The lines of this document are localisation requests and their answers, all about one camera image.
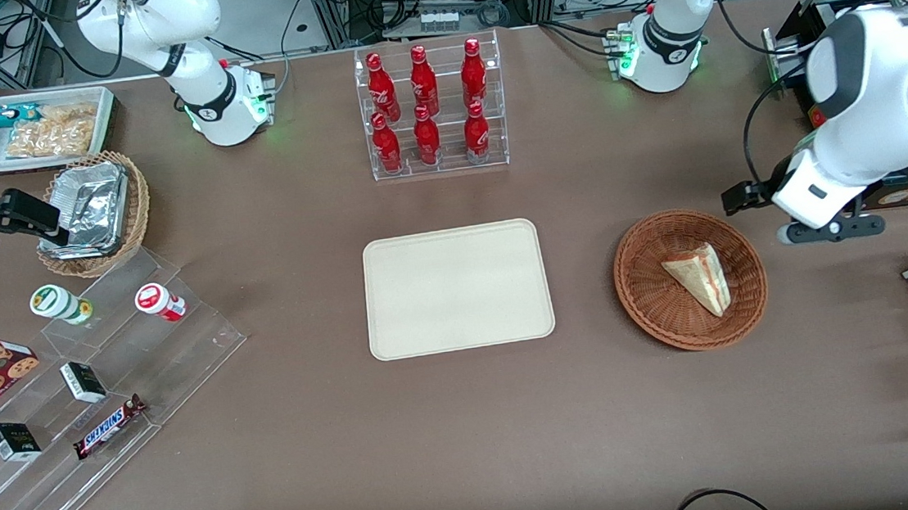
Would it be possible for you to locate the triangle sandwich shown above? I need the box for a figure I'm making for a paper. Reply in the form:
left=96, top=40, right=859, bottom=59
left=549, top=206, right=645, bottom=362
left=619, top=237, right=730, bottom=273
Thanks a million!
left=659, top=241, right=734, bottom=323

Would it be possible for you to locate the light wicker basket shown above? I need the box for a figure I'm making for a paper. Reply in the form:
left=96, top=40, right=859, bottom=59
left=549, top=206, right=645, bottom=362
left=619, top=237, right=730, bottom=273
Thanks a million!
left=28, top=147, right=157, bottom=283

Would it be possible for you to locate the brown wicker basket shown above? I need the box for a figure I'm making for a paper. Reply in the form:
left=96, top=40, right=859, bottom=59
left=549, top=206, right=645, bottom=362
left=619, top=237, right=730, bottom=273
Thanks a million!
left=608, top=202, right=774, bottom=358

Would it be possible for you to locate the beige plastic tray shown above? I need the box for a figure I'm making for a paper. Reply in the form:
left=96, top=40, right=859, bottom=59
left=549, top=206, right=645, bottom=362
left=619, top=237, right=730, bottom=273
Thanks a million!
left=359, top=215, right=559, bottom=363

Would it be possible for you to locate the aluminium foil container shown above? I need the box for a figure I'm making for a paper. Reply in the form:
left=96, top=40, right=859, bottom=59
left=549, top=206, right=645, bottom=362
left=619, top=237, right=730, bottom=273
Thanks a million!
left=30, top=159, right=136, bottom=264

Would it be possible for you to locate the clear bag of crackers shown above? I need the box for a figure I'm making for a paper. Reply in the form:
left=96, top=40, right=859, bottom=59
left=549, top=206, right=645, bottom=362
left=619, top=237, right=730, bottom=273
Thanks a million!
left=1, top=102, right=102, bottom=162

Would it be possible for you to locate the green lid white cup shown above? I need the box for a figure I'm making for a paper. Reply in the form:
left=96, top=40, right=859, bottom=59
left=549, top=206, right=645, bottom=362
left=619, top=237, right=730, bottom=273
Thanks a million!
left=28, top=281, right=96, bottom=331

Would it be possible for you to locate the teal snack packet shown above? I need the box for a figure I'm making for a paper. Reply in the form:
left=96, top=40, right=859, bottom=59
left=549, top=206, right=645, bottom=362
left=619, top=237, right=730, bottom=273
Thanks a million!
left=0, top=102, right=43, bottom=129

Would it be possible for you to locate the red lid white cup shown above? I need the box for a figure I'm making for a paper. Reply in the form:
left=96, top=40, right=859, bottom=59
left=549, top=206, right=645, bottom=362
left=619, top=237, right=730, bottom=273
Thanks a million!
left=133, top=280, right=190, bottom=326

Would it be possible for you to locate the small black box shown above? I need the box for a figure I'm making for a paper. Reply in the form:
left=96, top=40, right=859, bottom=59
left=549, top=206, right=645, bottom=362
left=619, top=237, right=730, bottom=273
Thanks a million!
left=58, top=359, right=110, bottom=408
left=0, top=418, right=45, bottom=466

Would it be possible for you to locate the black hot food display case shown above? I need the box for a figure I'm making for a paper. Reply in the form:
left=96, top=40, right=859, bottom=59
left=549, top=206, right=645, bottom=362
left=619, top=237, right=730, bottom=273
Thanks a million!
left=758, top=0, right=908, bottom=220

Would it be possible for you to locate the clear acrylic stepped display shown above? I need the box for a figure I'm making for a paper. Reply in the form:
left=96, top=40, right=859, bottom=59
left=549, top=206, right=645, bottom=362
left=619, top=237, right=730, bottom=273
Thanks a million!
left=0, top=239, right=263, bottom=510

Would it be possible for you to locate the Snickers chocolate bar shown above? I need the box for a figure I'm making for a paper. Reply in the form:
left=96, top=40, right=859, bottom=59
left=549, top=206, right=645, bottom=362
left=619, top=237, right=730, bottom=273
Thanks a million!
left=69, top=392, right=152, bottom=463

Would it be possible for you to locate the red cola bottle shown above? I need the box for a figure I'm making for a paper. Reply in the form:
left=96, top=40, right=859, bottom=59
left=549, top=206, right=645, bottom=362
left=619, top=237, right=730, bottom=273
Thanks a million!
left=407, top=44, right=442, bottom=120
left=461, top=100, right=495, bottom=166
left=365, top=51, right=403, bottom=125
left=369, top=111, right=404, bottom=176
left=412, top=103, right=445, bottom=168
left=458, top=36, right=491, bottom=110

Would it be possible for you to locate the clear acrylic bottle rack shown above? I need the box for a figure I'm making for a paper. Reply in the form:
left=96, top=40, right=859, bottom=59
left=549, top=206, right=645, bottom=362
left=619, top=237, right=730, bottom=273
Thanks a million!
left=351, top=28, right=512, bottom=183

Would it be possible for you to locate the white power strip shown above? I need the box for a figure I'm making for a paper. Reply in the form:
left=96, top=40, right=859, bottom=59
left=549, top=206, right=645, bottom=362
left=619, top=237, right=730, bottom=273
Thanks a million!
left=418, top=7, right=461, bottom=34

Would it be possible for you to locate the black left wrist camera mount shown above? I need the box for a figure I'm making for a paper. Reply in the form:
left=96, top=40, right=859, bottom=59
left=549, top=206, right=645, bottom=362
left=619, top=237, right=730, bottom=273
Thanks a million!
left=721, top=177, right=776, bottom=217

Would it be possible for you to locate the black floor cable loop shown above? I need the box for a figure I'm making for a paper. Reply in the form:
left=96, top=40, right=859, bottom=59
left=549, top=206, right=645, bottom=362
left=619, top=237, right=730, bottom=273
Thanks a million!
left=660, top=483, right=782, bottom=510

